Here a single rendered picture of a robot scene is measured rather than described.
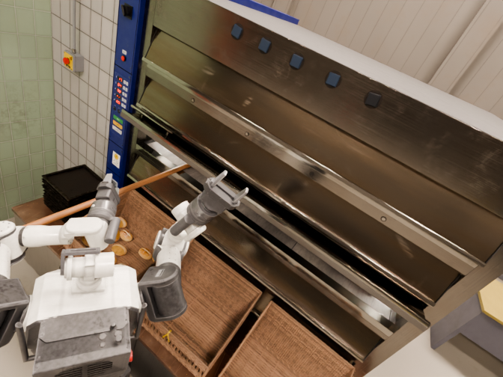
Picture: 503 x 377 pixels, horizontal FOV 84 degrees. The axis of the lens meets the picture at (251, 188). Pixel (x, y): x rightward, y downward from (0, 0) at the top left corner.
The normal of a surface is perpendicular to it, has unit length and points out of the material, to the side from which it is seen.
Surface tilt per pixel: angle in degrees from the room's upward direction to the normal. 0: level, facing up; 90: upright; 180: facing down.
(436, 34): 90
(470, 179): 90
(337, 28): 90
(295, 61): 90
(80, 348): 0
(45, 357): 0
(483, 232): 70
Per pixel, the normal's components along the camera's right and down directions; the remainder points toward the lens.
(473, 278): -0.51, 0.33
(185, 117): -0.36, 0.04
